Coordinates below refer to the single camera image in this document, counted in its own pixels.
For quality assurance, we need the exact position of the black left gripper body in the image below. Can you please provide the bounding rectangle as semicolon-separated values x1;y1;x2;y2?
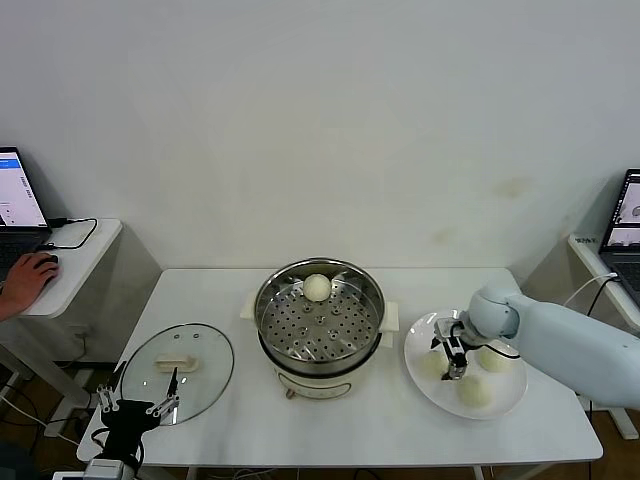
101;398;162;460

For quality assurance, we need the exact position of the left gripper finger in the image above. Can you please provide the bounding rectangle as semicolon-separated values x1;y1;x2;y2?
146;367;181;417
97;360;127;412

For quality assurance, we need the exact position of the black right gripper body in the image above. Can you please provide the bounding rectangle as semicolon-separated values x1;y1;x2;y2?
442;324;471;369

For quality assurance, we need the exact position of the white steamed baozi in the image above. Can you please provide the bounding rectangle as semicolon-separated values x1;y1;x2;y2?
422;349;451;381
458;375;494;409
302;273;332;303
477;344;514;375

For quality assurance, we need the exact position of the round glass pot lid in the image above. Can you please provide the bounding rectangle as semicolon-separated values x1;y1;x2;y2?
121;322;236;427

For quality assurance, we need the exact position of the person's bare forearm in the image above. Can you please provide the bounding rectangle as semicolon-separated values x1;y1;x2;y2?
0;287;21;322

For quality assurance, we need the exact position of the stainless steel steamer basket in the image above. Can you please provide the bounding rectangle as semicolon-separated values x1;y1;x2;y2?
253;257;388;376

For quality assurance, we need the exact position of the person's bare hand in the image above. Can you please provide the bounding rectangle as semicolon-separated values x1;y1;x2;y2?
7;252;61;314

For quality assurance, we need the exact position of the white round plate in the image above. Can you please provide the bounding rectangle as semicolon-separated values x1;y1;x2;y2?
403;309;529;420

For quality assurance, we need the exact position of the cream electric cooker base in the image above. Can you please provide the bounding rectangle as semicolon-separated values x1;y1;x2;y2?
241;292;401;401

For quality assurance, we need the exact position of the black laptop with mouse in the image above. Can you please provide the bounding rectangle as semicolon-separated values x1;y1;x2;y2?
0;145;54;296

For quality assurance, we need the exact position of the white power strip with cable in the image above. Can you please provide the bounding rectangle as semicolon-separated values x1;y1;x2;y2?
0;392;94;446

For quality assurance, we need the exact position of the white cable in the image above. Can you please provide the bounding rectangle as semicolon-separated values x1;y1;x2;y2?
562;272;619;314

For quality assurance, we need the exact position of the black cable with adapter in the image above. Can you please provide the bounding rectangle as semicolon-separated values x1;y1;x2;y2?
585;277;621;317

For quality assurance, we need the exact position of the black laptop power cable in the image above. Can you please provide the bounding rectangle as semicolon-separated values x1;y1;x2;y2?
38;216;99;251

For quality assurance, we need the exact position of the grey laptop showing camera views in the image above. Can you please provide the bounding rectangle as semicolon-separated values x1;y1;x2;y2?
598;168;640;307

